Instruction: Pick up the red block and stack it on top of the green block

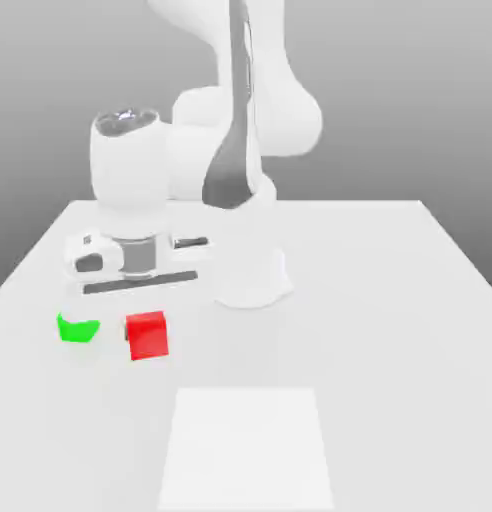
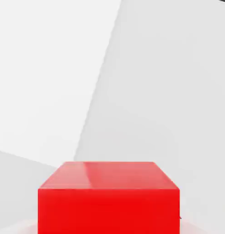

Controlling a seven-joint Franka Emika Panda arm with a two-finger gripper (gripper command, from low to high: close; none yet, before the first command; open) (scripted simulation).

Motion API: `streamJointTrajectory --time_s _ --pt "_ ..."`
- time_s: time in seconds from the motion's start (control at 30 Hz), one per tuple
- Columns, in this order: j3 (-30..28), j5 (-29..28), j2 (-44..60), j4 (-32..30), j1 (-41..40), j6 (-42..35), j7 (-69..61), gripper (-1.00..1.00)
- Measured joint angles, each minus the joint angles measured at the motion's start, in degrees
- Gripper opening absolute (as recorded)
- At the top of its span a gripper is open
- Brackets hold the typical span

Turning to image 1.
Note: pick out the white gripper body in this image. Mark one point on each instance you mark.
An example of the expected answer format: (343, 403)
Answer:
(140, 282)

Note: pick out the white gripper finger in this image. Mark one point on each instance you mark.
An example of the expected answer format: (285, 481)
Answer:
(78, 312)

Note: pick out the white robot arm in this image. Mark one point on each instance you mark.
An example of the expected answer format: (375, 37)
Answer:
(128, 172)

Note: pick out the small green cube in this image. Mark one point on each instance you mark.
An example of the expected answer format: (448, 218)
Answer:
(77, 332)

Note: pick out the small red cube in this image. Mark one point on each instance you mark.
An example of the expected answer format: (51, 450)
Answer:
(148, 335)

